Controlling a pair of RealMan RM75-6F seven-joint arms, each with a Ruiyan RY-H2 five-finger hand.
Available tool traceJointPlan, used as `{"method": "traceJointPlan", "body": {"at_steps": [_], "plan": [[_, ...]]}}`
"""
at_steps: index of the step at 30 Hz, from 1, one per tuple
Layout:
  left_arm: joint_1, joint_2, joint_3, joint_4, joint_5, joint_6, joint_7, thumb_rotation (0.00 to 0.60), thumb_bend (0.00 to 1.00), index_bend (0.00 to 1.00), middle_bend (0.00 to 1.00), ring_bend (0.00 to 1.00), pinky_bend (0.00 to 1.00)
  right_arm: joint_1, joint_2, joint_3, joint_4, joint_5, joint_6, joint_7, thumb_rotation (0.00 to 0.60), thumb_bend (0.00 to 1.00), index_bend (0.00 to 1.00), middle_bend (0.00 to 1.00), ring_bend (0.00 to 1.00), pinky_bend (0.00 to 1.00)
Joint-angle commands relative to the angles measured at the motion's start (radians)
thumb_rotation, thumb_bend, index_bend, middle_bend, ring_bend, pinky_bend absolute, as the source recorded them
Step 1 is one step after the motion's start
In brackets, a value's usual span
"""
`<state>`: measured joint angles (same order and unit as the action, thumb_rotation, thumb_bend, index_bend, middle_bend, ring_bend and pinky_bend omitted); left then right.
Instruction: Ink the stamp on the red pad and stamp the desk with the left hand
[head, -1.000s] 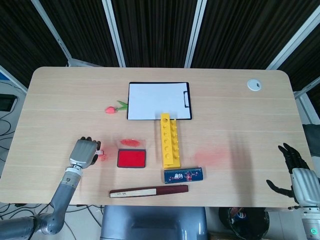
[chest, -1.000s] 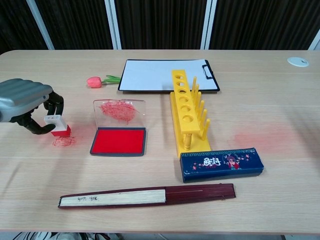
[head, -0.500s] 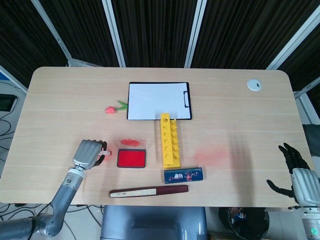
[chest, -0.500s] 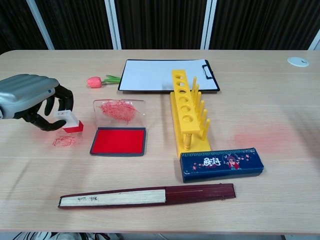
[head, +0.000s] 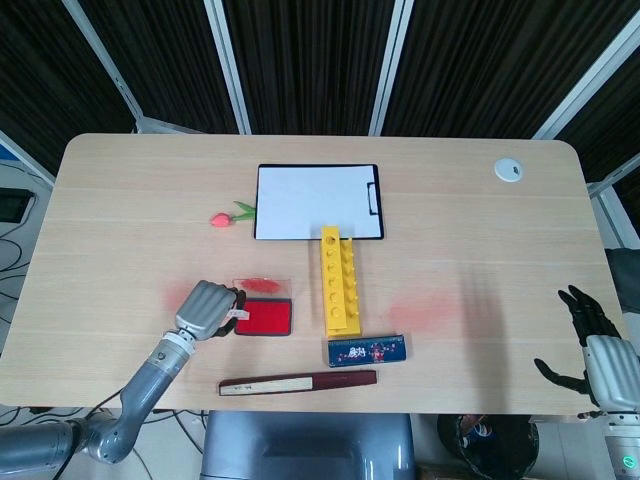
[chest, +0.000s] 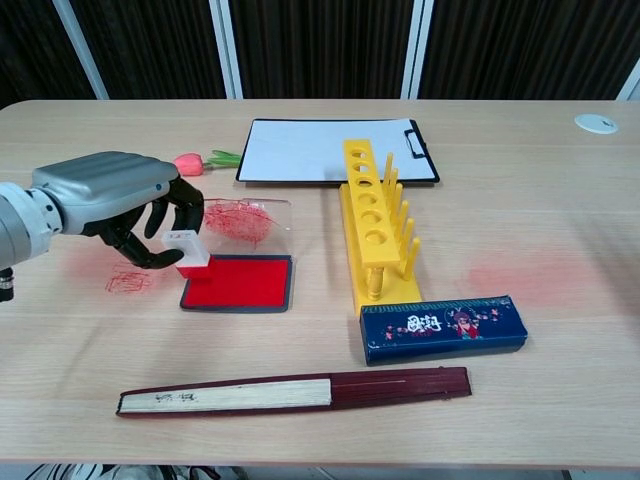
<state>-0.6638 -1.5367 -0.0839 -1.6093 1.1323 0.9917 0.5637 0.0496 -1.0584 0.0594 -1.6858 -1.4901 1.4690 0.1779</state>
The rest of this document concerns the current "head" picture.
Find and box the black electronic device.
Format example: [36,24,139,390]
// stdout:
[0,188,38,225]

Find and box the folded dark red fan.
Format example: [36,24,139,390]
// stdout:
[218,369,379,398]

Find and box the yellow toy brick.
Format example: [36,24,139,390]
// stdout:
[319,225,363,339]

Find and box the black clipboard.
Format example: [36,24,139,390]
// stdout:
[253,163,387,242]

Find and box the white round cable grommet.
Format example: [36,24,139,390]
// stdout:
[493,157,525,183]

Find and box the red ink pad clear lid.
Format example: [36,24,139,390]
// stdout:
[232,275,295,338]

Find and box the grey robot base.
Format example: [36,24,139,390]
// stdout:
[199,410,417,480]

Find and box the artificial pink tulip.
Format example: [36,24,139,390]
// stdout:
[209,200,257,231]

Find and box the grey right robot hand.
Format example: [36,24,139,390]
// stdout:
[533,285,640,414]

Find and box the white paper sheet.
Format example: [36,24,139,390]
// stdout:
[256,166,377,240]

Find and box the white aluminium partition post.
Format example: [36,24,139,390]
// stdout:
[61,0,147,133]
[531,13,640,141]
[203,0,252,135]
[368,0,415,137]

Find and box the dark blue printed fan box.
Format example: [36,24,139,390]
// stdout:
[327,333,413,370]

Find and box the black trash bin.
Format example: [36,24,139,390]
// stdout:
[436,413,541,480]

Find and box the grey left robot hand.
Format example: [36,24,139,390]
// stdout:
[173,279,248,343]

